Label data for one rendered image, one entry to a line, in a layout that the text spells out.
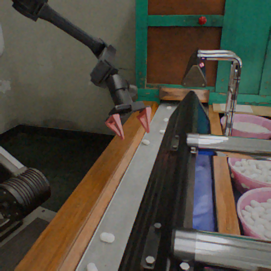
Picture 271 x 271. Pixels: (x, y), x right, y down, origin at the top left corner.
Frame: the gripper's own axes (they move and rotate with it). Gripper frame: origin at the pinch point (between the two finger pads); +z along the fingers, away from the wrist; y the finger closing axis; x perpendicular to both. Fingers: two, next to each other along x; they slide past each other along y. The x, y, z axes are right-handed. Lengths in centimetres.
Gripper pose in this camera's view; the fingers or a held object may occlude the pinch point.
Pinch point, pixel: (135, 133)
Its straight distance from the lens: 82.8
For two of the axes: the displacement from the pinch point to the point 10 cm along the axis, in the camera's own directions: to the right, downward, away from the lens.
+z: 3.6, 9.2, -1.7
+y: -8.3, 2.3, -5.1
